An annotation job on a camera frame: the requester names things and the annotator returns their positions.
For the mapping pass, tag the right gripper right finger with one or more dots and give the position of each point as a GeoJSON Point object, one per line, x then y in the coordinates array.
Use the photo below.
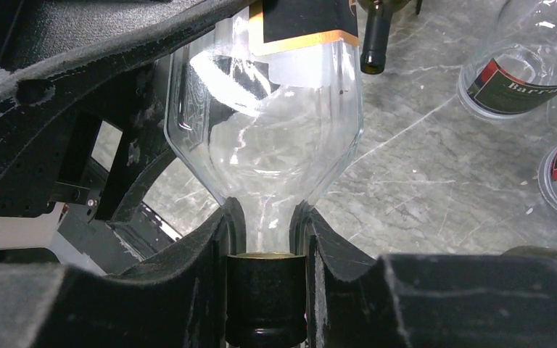
{"type": "Point", "coordinates": [421, 300]}

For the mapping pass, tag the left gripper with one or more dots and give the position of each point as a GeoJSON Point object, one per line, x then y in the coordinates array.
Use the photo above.
{"type": "Point", "coordinates": [53, 54]}

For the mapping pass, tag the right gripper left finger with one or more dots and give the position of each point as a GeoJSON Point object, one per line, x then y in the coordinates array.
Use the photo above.
{"type": "Point", "coordinates": [176, 298]}

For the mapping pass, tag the dark green wine bottle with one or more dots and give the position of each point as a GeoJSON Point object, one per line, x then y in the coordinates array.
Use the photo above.
{"type": "Point", "coordinates": [373, 53]}

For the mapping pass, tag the clear red-label bottle silver cap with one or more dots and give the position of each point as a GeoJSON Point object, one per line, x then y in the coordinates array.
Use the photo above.
{"type": "Point", "coordinates": [513, 70]}

